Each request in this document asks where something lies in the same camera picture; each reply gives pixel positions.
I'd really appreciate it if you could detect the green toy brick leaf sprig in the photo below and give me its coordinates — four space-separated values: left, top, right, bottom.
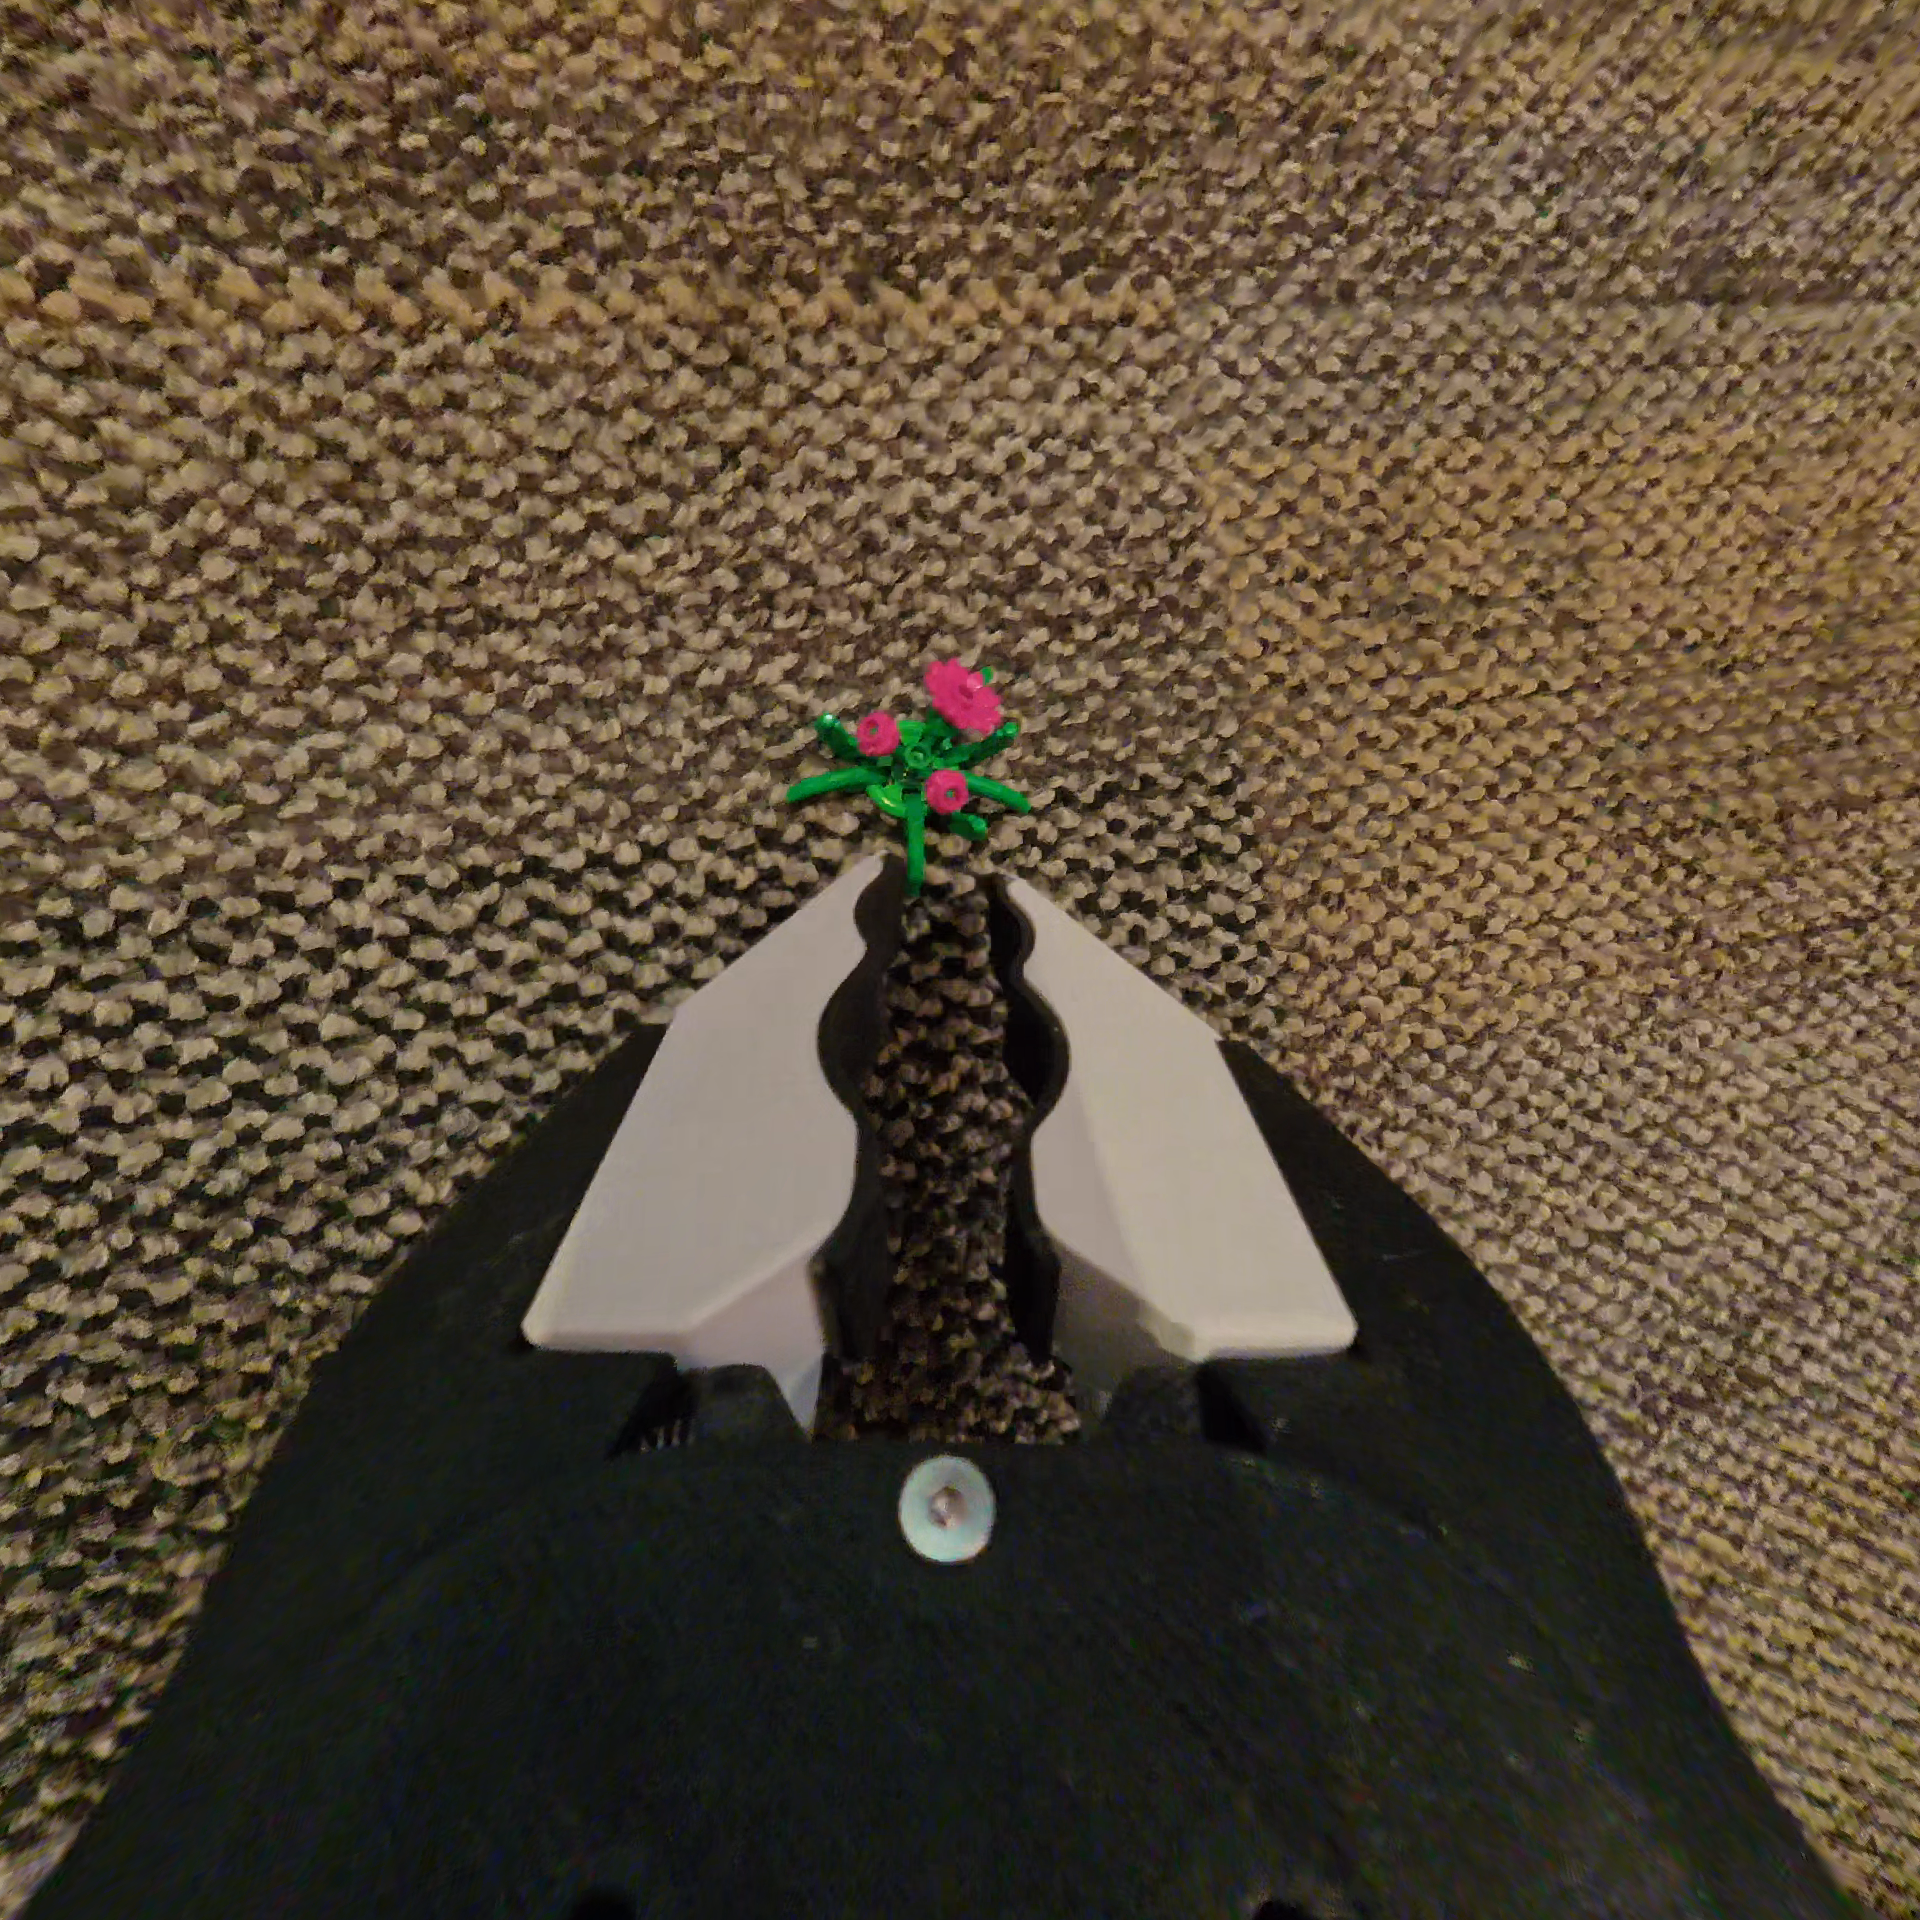
786 663 1037 904

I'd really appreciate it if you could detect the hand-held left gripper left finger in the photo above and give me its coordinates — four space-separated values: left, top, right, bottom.
522 855 915 1434

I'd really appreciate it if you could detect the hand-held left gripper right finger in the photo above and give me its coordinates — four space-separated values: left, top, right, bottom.
989 875 1359 1421

